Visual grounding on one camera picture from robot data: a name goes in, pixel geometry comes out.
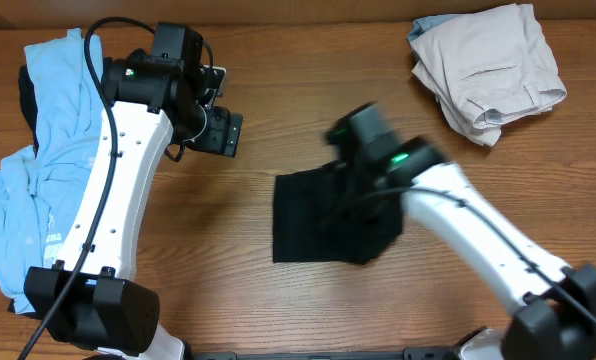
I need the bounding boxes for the black t-shirt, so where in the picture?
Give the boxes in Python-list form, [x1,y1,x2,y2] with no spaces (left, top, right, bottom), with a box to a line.
[272,163,403,265]

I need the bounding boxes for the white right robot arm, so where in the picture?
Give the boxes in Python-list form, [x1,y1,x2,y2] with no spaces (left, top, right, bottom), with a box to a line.
[325,103,596,359]

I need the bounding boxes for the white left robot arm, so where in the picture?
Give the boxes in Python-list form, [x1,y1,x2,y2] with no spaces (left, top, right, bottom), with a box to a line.
[24,22,243,359]

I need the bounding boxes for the beige folded shorts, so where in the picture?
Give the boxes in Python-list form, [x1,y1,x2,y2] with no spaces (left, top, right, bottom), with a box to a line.
[408,3,567,147]

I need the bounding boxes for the light blue folded garment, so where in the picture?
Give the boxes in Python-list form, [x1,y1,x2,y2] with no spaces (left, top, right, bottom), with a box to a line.
[407,14,458,43]

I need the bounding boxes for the black garment under blue one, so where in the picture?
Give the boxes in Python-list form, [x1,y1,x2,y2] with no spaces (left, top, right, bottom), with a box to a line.
[11,65,46,320]

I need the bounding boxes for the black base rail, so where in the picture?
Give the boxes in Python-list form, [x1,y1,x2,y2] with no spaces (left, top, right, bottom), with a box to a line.
[183,346,459,360]

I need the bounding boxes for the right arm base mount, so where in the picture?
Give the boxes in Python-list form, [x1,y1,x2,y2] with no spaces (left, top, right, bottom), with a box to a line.
[456,328,504,360]

